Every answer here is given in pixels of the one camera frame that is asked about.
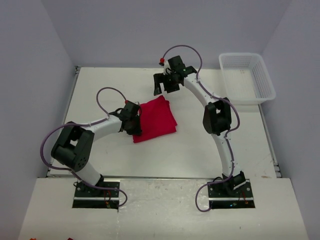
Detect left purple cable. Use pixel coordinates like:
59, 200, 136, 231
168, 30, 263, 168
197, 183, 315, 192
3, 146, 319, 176
40, 86, 128, 207

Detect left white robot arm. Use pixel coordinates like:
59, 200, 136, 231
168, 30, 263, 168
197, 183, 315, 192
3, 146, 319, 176
51, 101, 142, 189

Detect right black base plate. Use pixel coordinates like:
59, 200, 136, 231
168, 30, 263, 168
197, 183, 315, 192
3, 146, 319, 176
207, 179, 256, 210

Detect white plastic basket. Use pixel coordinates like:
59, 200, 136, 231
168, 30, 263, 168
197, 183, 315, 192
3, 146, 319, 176
218, 52, 276, 105

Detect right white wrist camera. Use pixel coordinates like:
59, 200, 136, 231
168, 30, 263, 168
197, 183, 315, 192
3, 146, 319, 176
159, 57, 170, 75

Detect red t shirt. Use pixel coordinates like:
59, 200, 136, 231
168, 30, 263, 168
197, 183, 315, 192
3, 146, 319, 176
133, 95, 178, 144

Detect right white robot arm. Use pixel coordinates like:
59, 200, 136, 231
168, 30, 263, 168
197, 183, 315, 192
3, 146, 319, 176
153, 55, 246, 191

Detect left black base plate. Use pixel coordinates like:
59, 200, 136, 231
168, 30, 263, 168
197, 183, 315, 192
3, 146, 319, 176
72, 182, 120, 210

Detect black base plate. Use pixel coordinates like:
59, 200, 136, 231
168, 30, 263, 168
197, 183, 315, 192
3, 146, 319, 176
72, 182, 120, 210
207, 179, 256, 210

